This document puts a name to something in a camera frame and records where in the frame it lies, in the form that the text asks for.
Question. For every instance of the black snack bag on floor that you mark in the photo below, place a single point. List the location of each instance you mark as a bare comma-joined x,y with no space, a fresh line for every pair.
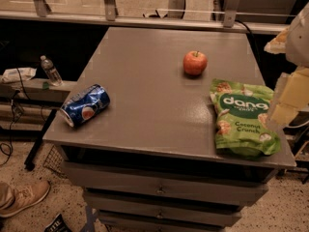
57,225

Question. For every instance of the grey drawer cabinet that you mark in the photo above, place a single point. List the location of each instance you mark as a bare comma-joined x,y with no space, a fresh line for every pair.
148,161

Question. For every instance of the red apple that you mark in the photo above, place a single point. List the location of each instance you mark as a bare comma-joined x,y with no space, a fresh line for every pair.
194,62

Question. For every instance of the clear plastic water bottle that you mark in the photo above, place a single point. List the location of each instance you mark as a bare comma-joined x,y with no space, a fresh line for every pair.
51,71

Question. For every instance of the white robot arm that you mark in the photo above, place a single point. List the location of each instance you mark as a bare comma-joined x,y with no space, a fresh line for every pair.
297,43

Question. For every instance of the green dang chips bag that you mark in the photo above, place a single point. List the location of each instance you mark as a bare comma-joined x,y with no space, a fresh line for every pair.
241,119

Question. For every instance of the white crumpled cloth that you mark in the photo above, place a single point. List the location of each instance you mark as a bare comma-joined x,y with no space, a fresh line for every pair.
17,74

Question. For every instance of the low side bench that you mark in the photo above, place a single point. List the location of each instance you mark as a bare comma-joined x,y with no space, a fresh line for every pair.
35,93

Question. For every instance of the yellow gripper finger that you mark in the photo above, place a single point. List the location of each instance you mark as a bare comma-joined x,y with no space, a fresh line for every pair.
291,95
278,44

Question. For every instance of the tan shoe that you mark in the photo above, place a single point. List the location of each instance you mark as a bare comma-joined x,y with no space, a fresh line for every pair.
14,200

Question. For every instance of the blue pepsi can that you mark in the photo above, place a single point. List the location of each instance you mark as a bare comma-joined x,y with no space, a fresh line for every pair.
85,105

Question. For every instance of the wire mesh basket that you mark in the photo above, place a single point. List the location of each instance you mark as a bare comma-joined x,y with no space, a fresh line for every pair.
53,162

